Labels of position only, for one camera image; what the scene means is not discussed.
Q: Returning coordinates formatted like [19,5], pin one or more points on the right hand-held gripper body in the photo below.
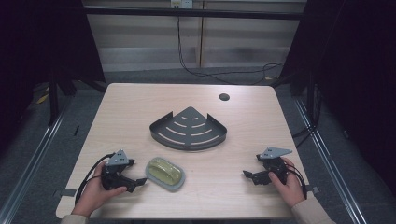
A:
[274,168]

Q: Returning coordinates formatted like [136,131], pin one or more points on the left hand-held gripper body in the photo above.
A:
[112,179]

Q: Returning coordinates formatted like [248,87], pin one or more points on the yellow translucent soap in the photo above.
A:
[164,172]

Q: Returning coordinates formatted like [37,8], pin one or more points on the black metal corner shelf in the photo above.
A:
[188,132]

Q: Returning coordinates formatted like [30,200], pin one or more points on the person's left hand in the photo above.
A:
[93,194]

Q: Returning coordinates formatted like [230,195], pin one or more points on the person's right hand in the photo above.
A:
[289,189]

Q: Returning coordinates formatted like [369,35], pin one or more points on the grey tape strip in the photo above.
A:
[67,192]
[313,189]

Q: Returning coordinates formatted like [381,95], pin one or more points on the small black floor piece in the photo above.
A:
[76,130]

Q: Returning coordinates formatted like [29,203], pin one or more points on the black table grommet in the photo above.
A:
[224,96]

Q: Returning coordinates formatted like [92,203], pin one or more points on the black metal stand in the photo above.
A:
[53,99]

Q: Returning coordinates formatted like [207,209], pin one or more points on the yellow floor scrap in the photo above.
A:
[42,99]

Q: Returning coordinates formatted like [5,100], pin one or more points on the dark curtain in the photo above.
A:
[355,62]

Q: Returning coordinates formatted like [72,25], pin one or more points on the metal floor rail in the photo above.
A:
[330,161]
[34,158]

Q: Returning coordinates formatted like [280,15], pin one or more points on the black horizontal frame bar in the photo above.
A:
[193,13]

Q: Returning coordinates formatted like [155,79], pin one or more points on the white wall outlet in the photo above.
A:
[182,3]

